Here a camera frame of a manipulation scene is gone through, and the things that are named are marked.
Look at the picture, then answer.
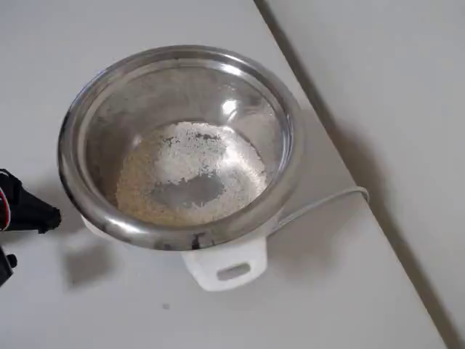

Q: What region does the red white black servo cable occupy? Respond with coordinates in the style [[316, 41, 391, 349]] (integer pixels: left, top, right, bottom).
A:
[[0, 187, 9, 230]]

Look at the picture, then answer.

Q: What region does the white uncooked rice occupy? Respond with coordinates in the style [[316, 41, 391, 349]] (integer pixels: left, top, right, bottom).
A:
[[115, 121, 268, 222]]

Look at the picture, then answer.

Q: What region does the white power cord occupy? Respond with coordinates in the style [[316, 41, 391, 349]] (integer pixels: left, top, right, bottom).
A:
[[274, 185, 371, 233]]

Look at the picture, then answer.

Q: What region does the stainless steel inner pot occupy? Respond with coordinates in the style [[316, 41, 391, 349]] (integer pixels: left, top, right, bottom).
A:
[[57, 44, 304, 252]]

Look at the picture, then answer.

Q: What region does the black camera mount with board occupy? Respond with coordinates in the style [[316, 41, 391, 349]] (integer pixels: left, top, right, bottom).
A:
[[0, 246, 18, 288]]

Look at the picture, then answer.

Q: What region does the white rice cooker housing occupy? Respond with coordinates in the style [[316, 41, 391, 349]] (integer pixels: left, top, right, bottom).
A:
[[78, 212, 269, 292]]

